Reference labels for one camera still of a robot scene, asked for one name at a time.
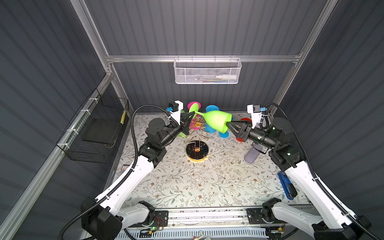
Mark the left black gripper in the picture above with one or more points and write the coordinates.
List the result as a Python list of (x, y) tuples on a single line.
[(184, 126)]

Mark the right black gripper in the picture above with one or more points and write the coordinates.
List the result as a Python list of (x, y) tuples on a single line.
[(243, 130)]

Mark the red wine glass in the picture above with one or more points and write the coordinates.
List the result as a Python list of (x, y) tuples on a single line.
[(243, 119)]

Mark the blue wine glass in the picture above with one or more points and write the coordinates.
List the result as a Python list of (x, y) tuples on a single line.
[(224, 135), (209, 121)]

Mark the green wine glass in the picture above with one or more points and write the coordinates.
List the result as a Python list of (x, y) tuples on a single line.
[(182, 135), (219, 119)]

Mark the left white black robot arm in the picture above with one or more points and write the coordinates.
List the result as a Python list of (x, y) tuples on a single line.
[(150, 154)]

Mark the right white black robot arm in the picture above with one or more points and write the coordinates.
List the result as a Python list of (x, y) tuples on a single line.
[(335, 220)]

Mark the pink wine glass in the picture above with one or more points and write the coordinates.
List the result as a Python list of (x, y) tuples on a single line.
[(194, 107)]

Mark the grey oval case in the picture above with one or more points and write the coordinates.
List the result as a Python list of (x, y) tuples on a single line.
[(252, 154)]

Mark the white bottle in basket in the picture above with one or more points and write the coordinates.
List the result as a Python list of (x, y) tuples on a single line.
[(227, 77)]

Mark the blue stapler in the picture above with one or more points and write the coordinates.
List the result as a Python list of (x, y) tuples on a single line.
[(288, 187)]

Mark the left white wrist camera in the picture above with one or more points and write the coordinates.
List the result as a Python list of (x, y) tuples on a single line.
[(174, 111)]

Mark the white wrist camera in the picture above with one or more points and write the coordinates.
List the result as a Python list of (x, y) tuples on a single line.
[(174, 111), (257, 114)]

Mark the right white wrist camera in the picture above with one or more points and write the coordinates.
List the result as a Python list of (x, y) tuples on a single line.
[(257, 114)]

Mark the gold wire wine glass rack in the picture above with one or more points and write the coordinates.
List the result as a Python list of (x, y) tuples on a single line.
[(197, 150)]

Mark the white wire mesh basket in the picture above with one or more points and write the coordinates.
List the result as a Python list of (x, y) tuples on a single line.
[(203, 70)]

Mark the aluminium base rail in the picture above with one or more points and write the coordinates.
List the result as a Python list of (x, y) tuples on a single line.
[(198, 216)]

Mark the black wire mesh basket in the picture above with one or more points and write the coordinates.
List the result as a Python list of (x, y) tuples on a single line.
[(95, 134)]

